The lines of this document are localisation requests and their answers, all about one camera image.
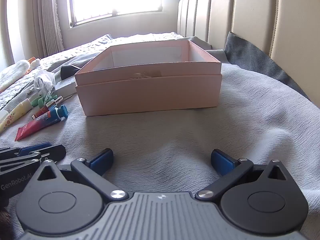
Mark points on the white rolled towel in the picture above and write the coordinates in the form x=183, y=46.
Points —
x=17, y=67

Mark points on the red tube with blue cap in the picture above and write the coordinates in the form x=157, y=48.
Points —
x=30, y=128

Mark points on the black plastic object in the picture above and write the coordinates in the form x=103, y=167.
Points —
x=68, y=71

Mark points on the light grey blanket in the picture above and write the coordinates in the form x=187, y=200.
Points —
x=160, y=135

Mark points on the small red stick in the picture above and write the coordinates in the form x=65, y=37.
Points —
x=41, y=111

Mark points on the dark grey cloth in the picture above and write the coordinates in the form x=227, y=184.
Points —
x=250, y=52

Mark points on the window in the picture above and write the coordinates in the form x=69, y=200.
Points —
x=112, y=0

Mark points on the beige padded headboard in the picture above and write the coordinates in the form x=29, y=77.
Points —
x=250, y=10

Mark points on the beige curtain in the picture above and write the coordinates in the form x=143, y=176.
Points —
x=42, y=17

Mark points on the yellow tube with orange dots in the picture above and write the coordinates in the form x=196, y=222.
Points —
x=15, y=115

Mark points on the pink cardboard box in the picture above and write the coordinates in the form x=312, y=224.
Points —
x=150, y=92

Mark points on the green plastic clip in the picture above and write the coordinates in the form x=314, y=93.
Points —
x=40, y=100

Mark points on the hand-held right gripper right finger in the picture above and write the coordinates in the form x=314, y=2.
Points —
x=221, y=162

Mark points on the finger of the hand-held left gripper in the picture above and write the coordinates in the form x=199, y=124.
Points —
x=53, y=151
x=35, y=148

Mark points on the white cardboard box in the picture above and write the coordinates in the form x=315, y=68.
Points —
x=66, y=85

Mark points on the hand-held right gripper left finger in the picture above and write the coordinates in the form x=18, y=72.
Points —
x=100, y=162

